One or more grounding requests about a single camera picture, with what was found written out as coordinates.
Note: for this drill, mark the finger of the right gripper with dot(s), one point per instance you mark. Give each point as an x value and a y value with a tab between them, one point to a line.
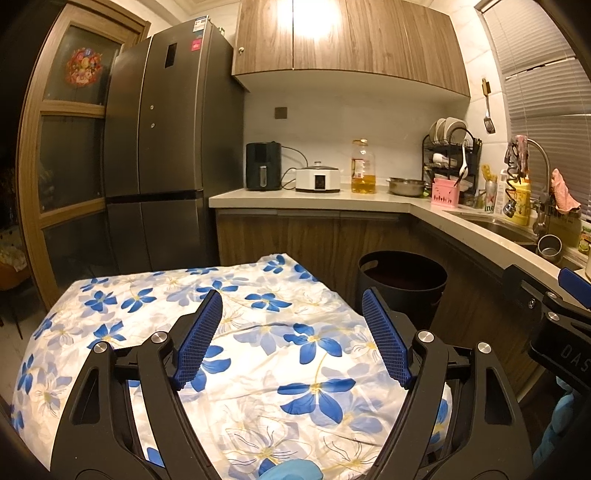
576	286
533	299

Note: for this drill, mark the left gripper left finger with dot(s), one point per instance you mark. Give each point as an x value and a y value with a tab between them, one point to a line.
97	437

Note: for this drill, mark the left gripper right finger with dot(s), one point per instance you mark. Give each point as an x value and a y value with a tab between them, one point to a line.
460	418

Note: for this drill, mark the black trash bin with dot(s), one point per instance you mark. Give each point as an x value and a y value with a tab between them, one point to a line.
410	283

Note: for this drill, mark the kitchen faucet with coil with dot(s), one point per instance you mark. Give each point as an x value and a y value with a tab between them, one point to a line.
518	167

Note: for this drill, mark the right hand blue glove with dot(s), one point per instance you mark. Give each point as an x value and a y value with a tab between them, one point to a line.
561	419

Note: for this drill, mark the left hand blue glove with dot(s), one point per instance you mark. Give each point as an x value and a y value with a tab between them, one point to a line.
296	469

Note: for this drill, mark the steel cup by sink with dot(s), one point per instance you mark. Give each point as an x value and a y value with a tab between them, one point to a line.
550	248

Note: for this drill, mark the stainless steel sink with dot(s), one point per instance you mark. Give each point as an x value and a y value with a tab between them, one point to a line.
500	227

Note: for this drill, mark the yellow detergent bottle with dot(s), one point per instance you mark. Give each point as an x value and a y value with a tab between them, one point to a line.
522	196

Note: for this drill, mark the pink utensil holder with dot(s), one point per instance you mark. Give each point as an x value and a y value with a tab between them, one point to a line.
445	193

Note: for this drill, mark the black dish rack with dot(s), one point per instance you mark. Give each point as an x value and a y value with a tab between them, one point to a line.
451	152

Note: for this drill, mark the stainless steel bowl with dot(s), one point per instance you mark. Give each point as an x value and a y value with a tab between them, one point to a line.
406	187

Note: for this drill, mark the orange chair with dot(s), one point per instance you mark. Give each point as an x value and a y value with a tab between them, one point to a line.
15	272

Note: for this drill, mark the blue floral tablecloth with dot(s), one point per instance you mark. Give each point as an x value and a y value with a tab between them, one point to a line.
292	371

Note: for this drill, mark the window blinds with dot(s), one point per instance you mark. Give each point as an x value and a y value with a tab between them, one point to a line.
547	89

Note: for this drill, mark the cooking oil bottle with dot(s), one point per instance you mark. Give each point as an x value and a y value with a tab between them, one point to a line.
363	168

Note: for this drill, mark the hanging spatula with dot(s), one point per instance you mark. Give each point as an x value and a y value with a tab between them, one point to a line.
488	121

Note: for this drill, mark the white rice cooker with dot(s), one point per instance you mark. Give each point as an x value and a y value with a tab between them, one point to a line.
318	178

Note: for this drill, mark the wooden glass sliding door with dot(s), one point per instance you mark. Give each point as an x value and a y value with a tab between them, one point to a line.
59	168

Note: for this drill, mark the wooden upper cabinet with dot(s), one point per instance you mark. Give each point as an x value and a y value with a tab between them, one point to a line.
399	39

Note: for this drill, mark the black air fryer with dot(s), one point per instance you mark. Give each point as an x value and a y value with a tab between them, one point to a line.
263	166

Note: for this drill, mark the dark steel refrigerator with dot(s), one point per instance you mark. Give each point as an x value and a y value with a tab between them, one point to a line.
173	139

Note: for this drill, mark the wall power outlet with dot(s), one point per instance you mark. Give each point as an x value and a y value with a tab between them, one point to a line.
280	113

